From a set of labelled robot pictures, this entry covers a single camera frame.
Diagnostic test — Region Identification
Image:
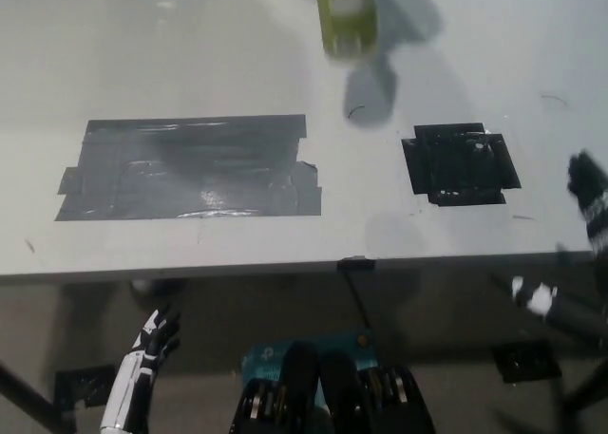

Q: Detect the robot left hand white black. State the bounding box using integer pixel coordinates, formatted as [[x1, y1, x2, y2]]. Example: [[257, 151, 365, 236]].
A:
[[99, 307, 182, 430]]

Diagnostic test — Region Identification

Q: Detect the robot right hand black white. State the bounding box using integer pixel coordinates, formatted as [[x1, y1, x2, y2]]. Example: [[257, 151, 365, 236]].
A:
[[510, 149, 608, 341]]

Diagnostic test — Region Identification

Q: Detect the spray bottle green label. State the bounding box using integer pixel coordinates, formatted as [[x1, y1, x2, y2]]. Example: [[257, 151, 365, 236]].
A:
[[314, 0, 382, 64]]

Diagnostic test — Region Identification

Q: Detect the black table leg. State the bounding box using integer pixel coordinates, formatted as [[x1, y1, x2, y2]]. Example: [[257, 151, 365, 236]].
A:
[[559, 356, 608, 434], [0, 356, 78, 434]]

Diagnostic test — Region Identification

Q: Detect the teal router box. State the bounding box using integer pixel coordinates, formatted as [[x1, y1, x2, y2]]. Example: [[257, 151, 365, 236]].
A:
[[240, 329, 380, 406]]

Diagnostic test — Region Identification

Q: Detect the black tape square patch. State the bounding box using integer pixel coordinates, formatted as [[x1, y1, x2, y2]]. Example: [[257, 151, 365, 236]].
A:
[[400, 122, 523, 210]]

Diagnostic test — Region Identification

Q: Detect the grey duct tape patch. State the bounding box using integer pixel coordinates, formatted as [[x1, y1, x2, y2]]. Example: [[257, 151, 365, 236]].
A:
[[54, 114, 324, 223]]

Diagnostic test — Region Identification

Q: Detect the thin black cable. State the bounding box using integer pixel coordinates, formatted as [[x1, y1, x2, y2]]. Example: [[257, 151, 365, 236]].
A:
[[345, 268, 373, 333]]

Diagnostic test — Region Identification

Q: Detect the black tape cable clip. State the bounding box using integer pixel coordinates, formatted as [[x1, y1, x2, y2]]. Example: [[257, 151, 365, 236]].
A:
[[337, 256, 377, 271]]

